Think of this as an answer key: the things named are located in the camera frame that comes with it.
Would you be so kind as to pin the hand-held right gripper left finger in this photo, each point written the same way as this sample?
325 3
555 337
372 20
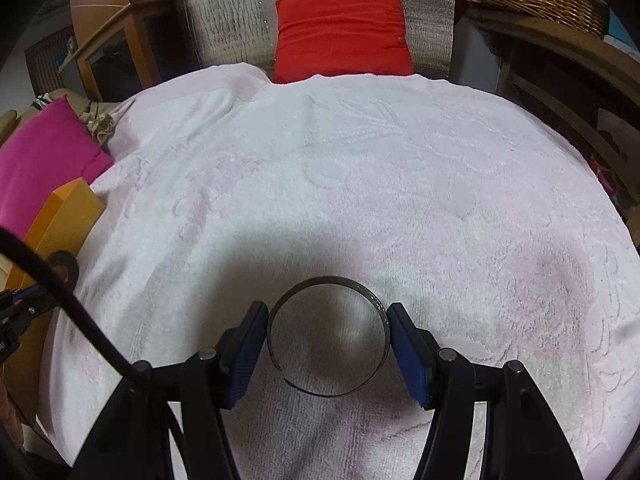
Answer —
245 355

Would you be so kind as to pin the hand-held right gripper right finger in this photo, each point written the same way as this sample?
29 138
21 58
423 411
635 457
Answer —
407 355

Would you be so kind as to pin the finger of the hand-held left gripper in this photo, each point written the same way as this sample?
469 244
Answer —
27 296

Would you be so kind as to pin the thin silver metal bangle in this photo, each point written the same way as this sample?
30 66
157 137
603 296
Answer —
320 279

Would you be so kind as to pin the magenta pillow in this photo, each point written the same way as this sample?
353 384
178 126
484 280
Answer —
40 160

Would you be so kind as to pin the beige leather sofa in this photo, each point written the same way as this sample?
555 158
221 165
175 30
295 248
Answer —
7 127

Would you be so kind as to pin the pale pink blanket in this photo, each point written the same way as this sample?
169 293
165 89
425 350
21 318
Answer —
350 185

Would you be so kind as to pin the camouflage cloth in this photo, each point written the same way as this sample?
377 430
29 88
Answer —
100 127

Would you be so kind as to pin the striped cloth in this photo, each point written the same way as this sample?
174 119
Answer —
41 101

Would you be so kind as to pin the dark slatted grille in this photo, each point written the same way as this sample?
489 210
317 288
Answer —
45 60

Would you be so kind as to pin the wooden cabinet with glass door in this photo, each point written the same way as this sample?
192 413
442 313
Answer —
115 60

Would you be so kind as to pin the red cushion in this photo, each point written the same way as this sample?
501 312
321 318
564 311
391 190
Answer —
340 35

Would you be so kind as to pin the silver foil mat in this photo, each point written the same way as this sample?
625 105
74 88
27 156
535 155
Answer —
225 10

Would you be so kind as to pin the dark wooden shelf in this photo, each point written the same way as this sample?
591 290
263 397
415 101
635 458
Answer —
550 40

